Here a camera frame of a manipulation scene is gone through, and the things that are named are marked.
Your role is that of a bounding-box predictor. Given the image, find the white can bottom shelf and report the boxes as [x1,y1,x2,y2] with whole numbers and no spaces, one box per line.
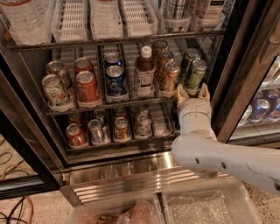
[136,114,151,137]

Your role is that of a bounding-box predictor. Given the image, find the steel fridge base grille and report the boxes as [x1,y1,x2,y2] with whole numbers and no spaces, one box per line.
[59,151,235,208]

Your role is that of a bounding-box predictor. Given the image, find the orange cable on floor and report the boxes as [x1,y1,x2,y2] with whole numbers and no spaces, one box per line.
[0,164,34,224]

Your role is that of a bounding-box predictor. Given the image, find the rear blue can middle shelf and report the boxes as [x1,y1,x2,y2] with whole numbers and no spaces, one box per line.
[104,52,123,67]

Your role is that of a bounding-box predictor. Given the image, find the silver can top shelf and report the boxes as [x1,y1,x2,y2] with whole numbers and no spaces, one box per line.
[165,0,188,20]

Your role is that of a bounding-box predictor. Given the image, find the black cable on floor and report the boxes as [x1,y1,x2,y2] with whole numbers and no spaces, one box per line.
[0,196,29,224]

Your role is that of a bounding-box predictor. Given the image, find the middle gold can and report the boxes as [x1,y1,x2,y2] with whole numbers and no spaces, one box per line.
[155,50,174,81]

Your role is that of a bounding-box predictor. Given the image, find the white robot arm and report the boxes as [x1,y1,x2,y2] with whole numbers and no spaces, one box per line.
[171,84,280,195]

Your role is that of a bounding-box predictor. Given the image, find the water bottle pack top shelf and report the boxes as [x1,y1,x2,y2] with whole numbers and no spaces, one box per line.
[0,0,56,46]

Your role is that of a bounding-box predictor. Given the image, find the rear silver can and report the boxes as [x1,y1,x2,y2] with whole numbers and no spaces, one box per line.
[46,60,72,88]

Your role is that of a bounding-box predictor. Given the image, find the rear orange can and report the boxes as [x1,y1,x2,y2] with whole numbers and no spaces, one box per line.
[73,57,95,74]

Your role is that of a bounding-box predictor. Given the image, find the brown tea bottle white cap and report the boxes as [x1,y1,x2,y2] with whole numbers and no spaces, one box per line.
[134,45,155,95]

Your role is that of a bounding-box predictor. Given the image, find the clear plastic bin right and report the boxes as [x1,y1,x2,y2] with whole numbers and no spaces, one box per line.
[162,178,262,224]

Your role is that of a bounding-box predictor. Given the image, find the front blue can middle shelf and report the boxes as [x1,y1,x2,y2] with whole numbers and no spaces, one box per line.
[106,66,127,96]

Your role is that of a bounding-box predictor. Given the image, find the front orange can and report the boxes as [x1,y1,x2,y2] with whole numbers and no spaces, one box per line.
[76,71,101,102]

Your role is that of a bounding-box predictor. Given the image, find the clear plastic bin left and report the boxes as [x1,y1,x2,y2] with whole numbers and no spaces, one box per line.
[66,192,165,224]

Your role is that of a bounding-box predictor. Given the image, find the white bottle top shelf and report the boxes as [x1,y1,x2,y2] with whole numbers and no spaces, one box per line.
[197,0,225,19]

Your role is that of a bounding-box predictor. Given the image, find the blue can behind right door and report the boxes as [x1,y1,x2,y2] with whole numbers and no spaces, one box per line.
[249,98,270,123]

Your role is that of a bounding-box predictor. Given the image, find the orange can bottom shelf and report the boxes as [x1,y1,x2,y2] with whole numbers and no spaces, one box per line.
[66,123,88,147]

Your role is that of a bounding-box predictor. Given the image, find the left glass fridge door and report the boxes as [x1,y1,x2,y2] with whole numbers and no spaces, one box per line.
[0,56,60,200]

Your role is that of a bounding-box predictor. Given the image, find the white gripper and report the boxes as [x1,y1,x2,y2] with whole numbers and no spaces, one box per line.
[177,83,216,140]

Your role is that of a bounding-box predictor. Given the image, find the silver can shelf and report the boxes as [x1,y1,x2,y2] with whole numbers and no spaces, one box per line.
[165,0,188,20]
[87,119,105,143]

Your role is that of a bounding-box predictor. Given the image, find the right fridge door frame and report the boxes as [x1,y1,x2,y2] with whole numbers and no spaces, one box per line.
[209,0,280,149]

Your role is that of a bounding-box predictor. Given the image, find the silver can bottom shelf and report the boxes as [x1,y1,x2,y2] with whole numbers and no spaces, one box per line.
[87,119,105,143]

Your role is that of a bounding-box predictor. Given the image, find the front gold can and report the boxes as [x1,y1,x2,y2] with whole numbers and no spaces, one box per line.
[159,61,181,92]

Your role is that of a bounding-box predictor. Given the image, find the gold can bottom shelf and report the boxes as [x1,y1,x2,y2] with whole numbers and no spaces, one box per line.
[114,117,130,140]

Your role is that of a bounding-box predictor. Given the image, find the clear plastic bin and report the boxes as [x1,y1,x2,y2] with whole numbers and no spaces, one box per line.
[66,192,165,224]
[162,178,262,224]

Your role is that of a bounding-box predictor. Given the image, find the front white green can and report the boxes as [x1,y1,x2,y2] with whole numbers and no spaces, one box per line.
[42,74,71,106]

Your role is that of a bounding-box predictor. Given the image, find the rear gold can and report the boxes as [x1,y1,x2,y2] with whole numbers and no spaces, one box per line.
[151,40,169,57]

